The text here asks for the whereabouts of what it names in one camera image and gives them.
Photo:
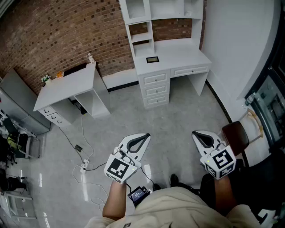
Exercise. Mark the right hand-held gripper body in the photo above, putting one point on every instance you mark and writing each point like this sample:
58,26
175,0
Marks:
222,162

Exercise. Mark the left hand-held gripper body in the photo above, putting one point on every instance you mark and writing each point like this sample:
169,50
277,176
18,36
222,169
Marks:
118,168

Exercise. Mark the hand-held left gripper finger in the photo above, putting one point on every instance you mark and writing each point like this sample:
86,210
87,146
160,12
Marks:
125,140
144,147

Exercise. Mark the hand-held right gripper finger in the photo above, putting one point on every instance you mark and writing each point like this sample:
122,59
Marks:
197,145
214,137

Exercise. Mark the black-framed rectangular tray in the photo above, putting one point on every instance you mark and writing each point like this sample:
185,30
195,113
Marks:
152,59

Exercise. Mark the person's right forearm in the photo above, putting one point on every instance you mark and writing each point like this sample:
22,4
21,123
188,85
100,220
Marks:
225,196

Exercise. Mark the person's left forearm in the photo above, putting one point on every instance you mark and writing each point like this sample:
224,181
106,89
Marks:
114,200

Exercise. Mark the plain white desk with drawers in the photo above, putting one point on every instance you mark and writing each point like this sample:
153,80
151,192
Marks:
71,86

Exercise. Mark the white desk with hutch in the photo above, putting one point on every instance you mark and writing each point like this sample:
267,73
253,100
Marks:
178,53

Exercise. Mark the brown seat chair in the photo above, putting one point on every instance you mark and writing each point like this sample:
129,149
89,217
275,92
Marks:
236,135

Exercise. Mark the white power strip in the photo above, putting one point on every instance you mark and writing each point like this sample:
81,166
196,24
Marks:
85,165

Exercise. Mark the small black screen device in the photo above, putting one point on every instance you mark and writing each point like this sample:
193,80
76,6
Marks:
138,196

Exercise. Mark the person's black shoe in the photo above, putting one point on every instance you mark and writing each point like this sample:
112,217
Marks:
174,180
156,187

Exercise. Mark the person's black trousers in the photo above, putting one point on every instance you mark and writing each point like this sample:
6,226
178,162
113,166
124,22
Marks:
189,188

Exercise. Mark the black power adapter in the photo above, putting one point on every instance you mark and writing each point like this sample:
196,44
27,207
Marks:
78,148

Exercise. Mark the clear water bottle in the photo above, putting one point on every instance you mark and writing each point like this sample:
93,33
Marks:
249,100

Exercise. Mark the person in beige shirt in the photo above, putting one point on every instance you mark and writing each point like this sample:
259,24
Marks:
178,209

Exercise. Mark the black flat panel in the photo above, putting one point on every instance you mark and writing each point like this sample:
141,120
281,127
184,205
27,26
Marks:
74,69

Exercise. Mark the small orange ornament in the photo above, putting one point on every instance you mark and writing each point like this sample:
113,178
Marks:
60,74

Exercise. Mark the small potted flower plant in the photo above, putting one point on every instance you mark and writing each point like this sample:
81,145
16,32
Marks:
46,79

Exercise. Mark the white metal rack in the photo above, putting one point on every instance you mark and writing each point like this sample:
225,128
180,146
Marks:
20,198

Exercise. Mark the black office chair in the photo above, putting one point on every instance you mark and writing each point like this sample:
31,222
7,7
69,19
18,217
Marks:
13,140

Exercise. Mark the grey metal cabinet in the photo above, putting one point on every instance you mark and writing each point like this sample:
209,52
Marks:
15,100

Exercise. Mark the grey fisheye camera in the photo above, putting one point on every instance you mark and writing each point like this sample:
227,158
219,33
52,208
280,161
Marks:
127,160

